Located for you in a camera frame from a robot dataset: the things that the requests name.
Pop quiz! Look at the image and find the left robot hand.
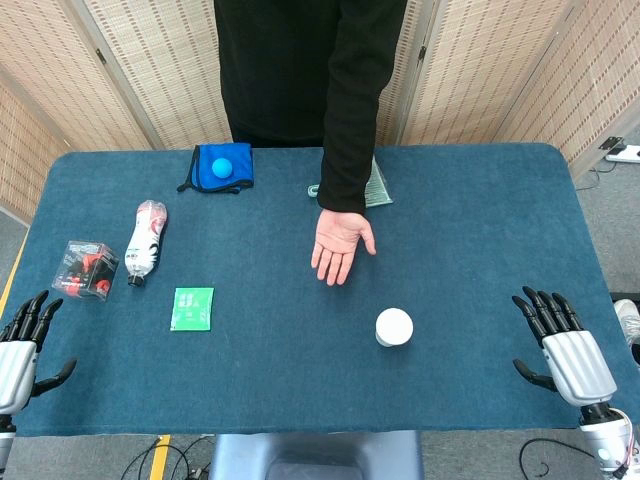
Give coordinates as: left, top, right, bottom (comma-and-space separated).
0, 289, 78, 416

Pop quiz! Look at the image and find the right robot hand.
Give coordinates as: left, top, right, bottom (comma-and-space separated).
510, 285, 618, 407

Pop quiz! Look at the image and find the person's bare hand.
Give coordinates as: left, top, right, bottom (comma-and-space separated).
310, 207, 377, 287

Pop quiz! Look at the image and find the white round jar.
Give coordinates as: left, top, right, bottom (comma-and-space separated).
375, 307, 415, 348

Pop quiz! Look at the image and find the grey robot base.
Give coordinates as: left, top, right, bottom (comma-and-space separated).
207, 430, 426, 480

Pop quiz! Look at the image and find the person's black sleeved forearm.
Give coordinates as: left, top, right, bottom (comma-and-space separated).
316, 0, 409, 217

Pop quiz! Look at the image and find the person's black clothed torso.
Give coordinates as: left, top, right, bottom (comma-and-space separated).
212, 0, 409, 149

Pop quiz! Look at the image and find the white sneaker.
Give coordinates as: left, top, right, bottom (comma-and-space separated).
613, 298, 640, 346

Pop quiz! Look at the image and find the green printed plastic packet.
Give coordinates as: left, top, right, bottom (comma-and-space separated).
305, 154, 394, 209

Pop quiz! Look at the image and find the clear box with red item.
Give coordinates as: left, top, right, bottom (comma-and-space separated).
51, 240, 121, 304

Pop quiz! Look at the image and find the blue table cloth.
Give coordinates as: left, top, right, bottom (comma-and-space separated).
0, 143, 629, 438

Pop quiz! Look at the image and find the blue folded cloth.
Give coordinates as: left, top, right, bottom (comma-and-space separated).
176, 142, 255, 195

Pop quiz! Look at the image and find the green sachet packet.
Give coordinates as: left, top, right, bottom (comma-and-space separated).
169, 286, 215, 332

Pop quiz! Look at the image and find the clear plastic bottle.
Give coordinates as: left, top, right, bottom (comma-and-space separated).
124, 199, 169, 289

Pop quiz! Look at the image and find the yellow floor tape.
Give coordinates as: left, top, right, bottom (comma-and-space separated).
149, 434, 172, 480

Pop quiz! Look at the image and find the white power strip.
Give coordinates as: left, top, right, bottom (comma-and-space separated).
598, 135, 640, 164

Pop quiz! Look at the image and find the woven folding screen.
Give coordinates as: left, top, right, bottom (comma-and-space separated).
0, 0, 640, 226

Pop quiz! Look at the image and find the black floor cable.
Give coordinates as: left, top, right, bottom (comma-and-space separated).
119, 432, 216, 480

